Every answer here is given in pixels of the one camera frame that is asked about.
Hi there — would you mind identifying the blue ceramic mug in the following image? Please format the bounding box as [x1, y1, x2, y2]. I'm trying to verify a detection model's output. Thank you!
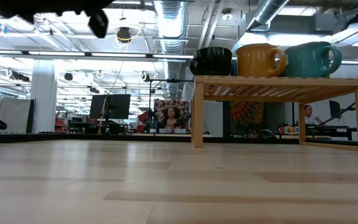
[229, 60, 239, 77]

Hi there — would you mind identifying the black glossy mug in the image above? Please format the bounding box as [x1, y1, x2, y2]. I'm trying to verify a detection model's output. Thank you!
[188, 46, 233, 77]

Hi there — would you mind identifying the patterned wall tapestry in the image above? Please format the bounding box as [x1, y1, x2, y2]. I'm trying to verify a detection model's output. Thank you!
[154, 98, 191, 129]

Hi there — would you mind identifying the yellow enamel mug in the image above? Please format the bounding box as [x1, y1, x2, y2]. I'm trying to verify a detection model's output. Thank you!
[235, 42, 288, 78]

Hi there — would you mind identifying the white column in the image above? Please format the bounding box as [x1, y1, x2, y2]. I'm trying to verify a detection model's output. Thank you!
[30, 58, 58, 134]

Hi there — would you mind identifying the black background table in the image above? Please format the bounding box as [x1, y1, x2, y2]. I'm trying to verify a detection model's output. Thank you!
[318, 124, 358, 141]

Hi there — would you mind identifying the black aluminium support frame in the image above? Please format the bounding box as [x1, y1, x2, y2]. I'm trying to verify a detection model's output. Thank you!
[317, 85, 358, 128]

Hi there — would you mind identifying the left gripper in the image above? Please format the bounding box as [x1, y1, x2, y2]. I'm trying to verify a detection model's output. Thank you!
[42, 0, 115, 39]

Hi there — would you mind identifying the black table edge frame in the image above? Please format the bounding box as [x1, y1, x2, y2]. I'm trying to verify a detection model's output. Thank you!
[0, 131, 358, 152]

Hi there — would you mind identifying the white partition board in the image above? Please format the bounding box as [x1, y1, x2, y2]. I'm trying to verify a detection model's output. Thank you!
[0, 97, 36, 134]

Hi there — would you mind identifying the silver slanted ventilation duct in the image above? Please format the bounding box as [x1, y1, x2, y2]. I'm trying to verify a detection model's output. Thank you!
[231, 0, 291, 55]

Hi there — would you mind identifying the orange mandala tapestry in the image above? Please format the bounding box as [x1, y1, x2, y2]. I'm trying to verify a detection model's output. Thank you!
[229, 101, 265, 127]

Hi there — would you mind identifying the large black monitor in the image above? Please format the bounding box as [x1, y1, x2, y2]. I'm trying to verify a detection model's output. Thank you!
[89, 93, 132, 120]

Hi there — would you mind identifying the person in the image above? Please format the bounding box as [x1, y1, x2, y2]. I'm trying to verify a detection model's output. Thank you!
[303, 104, 324, 126]
[157, 106, 190, 134]

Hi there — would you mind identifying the black ceiling reel yellow cable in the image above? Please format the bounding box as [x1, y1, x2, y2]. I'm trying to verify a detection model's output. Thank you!
[116, 26, 134, 44]

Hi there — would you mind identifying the silver spiral ventilation duct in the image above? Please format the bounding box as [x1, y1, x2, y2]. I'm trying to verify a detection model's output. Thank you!
[153, 0, 188, 98]

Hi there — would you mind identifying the small black monitor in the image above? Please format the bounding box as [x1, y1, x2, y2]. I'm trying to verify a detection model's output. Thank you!
[328, 100, 344, 120]

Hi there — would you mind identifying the teal enamel mug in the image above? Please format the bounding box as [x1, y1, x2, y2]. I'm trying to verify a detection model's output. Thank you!
[284, 41, 343, 78]

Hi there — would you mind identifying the wooden slatted rack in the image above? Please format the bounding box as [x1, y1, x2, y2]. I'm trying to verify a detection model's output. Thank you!
[191, 75, 358, 152]

